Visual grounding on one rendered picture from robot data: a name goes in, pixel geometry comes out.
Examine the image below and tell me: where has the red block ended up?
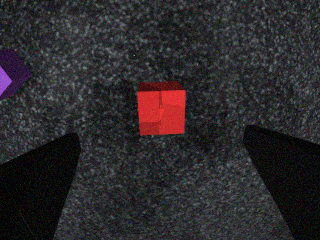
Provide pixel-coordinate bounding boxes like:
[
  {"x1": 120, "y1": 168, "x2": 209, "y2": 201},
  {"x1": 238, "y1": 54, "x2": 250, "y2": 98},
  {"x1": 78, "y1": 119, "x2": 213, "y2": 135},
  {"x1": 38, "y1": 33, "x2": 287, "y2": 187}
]
[{"x1": 137, "y1": 81, "x2": 185, "y2": 136}]

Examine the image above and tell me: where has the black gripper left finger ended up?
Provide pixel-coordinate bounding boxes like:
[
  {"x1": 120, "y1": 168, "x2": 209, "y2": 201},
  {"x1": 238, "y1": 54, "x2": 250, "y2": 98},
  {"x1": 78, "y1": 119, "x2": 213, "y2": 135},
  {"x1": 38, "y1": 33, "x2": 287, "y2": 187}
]
[{"x1": 0, "y1": 132, "x2": 81, "y2": 240}]

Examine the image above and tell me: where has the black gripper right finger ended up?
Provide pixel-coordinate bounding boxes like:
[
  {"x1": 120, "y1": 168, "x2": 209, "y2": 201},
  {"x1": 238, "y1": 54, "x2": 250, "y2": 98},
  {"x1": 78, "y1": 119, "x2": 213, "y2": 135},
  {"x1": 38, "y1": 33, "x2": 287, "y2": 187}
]
[{"x1": 243, "y1": 125, "x2": 320, "y2": 240}]

